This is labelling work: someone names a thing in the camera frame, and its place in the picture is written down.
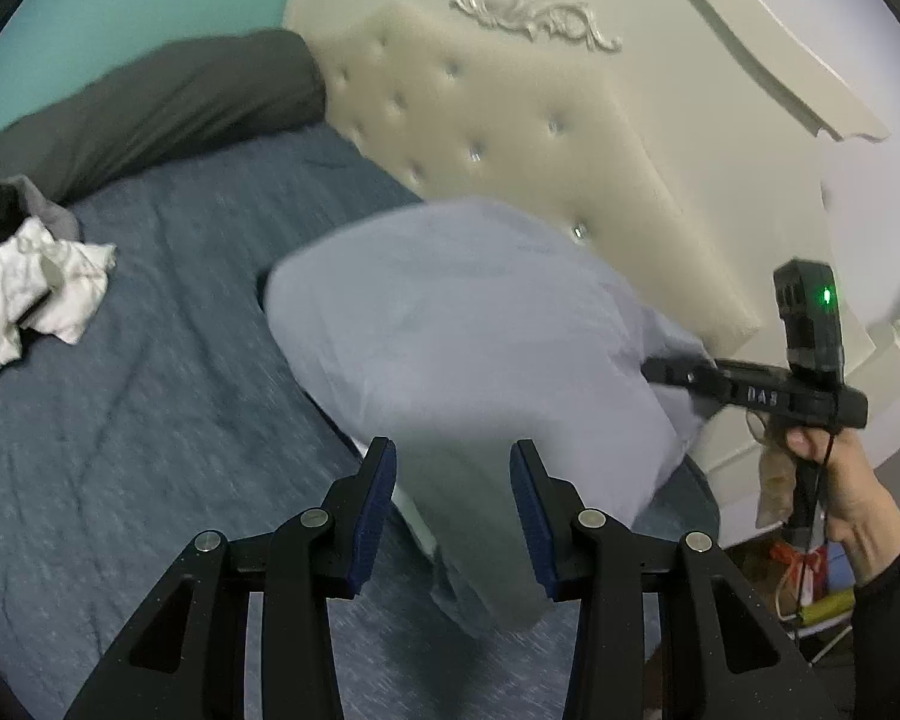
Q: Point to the cream tufted headboard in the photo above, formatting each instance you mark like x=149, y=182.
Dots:
x=532, y=127

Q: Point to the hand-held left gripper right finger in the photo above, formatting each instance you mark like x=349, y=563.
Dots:
x=536, y=517

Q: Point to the grey jacket with black trim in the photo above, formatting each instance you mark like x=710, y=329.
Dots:
x=457, y=330

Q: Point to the beige cloth piece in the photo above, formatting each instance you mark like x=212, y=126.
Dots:
x=774, y=484

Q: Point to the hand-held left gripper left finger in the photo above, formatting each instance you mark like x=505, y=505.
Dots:
x=371, y=517

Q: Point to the orange plastic item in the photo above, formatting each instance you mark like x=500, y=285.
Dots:
x=791, y=559

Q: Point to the yellow plastic item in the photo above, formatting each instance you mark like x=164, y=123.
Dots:
x=829, y=607

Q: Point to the white crumpled garment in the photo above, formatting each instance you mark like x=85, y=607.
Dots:
x=22, y=292

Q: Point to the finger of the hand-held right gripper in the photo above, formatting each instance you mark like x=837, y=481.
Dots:
x=679, y=373

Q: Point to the person's right hand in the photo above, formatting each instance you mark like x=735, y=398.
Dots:
x=862, y=510

